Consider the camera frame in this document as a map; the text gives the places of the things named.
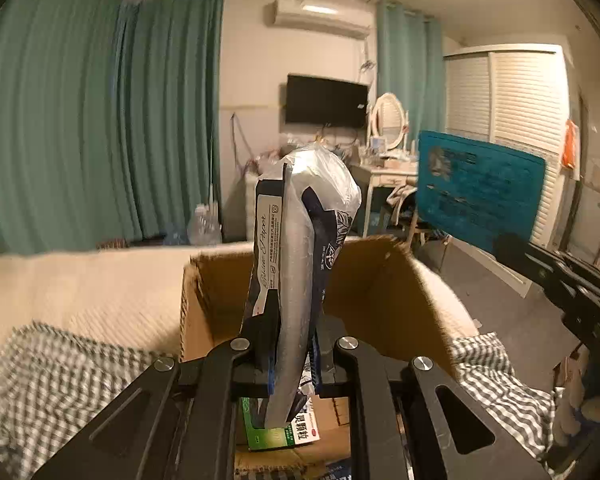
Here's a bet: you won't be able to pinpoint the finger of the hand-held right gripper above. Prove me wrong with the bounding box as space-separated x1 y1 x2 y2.
540 272 600 331
494 234 600 306

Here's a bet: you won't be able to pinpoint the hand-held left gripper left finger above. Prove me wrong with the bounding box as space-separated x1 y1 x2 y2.
30 305 281 480

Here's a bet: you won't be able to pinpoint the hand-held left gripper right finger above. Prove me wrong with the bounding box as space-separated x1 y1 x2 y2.
305 315 551 480

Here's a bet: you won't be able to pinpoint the brown cardboard box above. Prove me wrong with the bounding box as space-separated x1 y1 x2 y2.
180 234 462 480

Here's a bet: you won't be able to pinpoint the teal rubber mat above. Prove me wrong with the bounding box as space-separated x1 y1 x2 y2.
414 130 547 256

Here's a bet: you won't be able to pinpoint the navy white tissue pack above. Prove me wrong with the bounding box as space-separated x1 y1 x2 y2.
240 142 363 426

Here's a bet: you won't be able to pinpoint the green medicine box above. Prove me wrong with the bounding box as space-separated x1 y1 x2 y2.
240 397 321 452

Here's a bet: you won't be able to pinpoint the orange hanging cloth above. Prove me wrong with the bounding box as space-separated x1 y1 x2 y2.
561 120 581 181

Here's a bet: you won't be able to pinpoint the wooden chair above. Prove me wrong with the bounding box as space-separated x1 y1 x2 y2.
387 185 451 271

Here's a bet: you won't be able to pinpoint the pack of water bottles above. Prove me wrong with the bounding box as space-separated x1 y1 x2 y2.
187 202 223 246

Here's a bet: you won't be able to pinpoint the white louvred wardrobe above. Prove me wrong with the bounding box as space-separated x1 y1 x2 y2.
442 44 571 261

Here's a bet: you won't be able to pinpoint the cream bedspread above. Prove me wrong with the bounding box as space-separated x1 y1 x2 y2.
0 240 481 361

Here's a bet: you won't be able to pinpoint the white dressing table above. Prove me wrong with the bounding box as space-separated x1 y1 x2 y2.
350 152 421 238

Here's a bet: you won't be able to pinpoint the white oval vanity mirror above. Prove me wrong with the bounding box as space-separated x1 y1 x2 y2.
366 92 412 153

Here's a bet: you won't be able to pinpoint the grey white checked blanket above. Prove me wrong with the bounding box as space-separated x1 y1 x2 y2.
0 322 556 480

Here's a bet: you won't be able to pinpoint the teal curtain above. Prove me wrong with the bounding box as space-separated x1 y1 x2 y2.
375 0 447 133
0 0 131 256
115 0 226 246

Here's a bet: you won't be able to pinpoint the white air conditioner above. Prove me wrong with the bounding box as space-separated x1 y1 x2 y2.
265 0 372 40

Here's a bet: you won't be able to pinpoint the hanging wall cables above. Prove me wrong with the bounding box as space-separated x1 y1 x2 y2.
229 112 253 176

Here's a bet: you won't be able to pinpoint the black wall television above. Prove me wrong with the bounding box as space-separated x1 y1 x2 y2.
285 74 370 130

